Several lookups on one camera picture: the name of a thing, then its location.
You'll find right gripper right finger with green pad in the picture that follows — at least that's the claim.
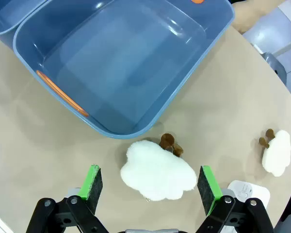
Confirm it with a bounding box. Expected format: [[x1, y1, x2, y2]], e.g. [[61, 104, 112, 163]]
[[196, 165, 275, 233]]

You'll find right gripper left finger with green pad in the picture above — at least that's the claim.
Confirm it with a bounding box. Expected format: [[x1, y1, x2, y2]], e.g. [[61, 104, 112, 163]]
[[26, 165, 110, 233]]

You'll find large blue plastic basket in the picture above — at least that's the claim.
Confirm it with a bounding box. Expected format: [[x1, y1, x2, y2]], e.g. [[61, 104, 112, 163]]
[[13, 0, 235, 140]]

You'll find large white cloud plush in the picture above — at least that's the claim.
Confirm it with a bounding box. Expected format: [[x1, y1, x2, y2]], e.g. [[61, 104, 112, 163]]
[[120, 133, 197, 201]]

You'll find small white cloud plush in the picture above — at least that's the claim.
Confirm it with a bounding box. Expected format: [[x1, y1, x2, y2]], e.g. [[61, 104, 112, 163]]
[[259, 128, 291, 177]]

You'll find grey metal chair base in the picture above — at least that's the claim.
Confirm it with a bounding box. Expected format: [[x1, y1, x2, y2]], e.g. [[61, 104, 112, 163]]
[[261, 51, 287, 86]]

